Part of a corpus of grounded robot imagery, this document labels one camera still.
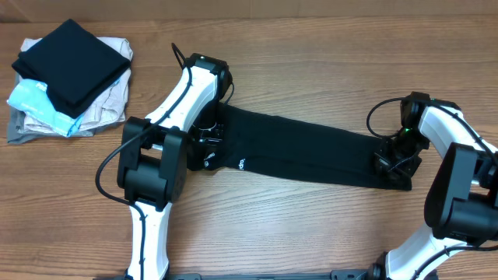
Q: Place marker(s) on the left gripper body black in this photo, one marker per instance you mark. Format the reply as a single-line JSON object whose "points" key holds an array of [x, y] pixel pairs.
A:
{"points": [[208, 133]]}

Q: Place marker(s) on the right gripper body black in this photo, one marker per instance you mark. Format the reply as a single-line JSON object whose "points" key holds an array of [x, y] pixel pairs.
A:
{"points": [[401, 154]]}

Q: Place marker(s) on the black polo shirt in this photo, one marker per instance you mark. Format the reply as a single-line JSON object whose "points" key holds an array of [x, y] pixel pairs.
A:
{"points": [[284, 148]]}

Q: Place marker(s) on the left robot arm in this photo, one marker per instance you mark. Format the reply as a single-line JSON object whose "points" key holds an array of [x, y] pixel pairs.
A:
{"points": [[156, 151]]}

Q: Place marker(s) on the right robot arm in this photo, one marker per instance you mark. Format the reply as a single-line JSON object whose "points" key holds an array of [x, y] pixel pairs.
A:
{"points": [[460, 211]]}

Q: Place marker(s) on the folded beige garment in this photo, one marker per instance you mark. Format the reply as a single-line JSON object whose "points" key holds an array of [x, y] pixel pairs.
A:
{"points": [[108, 107]]}

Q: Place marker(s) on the folded black garment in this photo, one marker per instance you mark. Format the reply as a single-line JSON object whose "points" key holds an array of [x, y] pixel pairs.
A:
{"points": [[76, 66]]}

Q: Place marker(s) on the folded light blue garment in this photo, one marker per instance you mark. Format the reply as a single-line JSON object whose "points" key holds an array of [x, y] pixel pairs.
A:
{"points": [[30, 97]]}

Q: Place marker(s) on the folded grey garment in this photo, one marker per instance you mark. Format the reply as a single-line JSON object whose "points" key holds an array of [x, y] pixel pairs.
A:
{"points": [[17, 135]]}

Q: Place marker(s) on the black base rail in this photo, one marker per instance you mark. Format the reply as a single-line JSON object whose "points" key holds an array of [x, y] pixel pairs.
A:
{"points": [[354, 274]]}

